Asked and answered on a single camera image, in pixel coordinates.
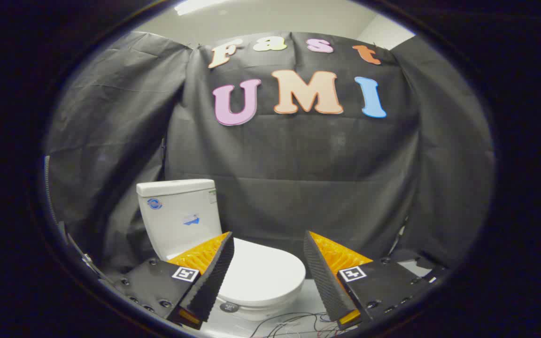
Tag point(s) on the white toilet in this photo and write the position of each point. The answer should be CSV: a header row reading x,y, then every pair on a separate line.
x,y
176,220

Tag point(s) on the black backdrop cloth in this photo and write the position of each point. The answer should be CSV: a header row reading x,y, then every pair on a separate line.
x,y
298,164

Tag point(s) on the small black box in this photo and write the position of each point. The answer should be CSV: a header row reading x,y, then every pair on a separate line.
x,y
432,272

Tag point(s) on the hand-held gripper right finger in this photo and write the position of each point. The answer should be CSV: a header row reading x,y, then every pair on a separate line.
x,y
322,277

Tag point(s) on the white toilet lid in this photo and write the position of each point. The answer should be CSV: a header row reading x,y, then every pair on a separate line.
x,y
266,270

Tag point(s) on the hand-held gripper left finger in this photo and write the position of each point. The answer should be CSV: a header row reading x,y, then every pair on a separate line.
x,y
214,281

